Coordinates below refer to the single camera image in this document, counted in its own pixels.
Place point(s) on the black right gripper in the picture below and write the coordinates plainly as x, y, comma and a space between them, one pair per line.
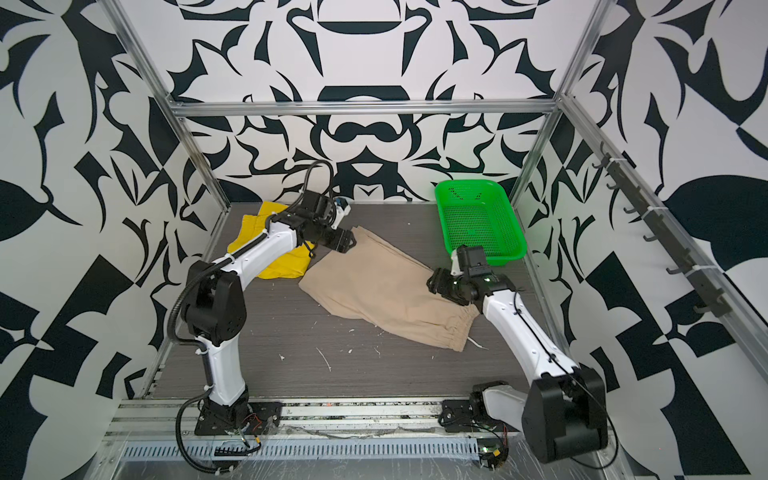
441, 283

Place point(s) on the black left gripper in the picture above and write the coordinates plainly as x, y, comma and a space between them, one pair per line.
343, 240

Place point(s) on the beige shorts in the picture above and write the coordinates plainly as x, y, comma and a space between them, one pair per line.
376, 282

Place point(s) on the yellow shorts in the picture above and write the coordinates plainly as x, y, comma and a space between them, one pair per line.
267, 253

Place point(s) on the green plastic basket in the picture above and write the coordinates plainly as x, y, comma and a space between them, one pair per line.
479, 213

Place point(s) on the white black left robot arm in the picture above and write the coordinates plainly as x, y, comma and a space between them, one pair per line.
213, 307

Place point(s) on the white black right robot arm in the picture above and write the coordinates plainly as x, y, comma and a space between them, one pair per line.
563, 414

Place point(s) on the small green-lit electronics board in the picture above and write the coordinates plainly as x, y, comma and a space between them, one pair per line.
492, 453

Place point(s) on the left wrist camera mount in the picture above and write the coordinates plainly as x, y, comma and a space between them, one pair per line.
341, 209

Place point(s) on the white slotted cable duct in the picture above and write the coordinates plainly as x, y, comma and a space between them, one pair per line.
460, 448

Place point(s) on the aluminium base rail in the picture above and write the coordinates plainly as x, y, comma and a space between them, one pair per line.
322, 417

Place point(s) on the black wall hook rack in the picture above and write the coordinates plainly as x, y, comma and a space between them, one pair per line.
662, 230

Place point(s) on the aluminium cage frame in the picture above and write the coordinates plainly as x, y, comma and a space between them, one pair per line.
743, 323

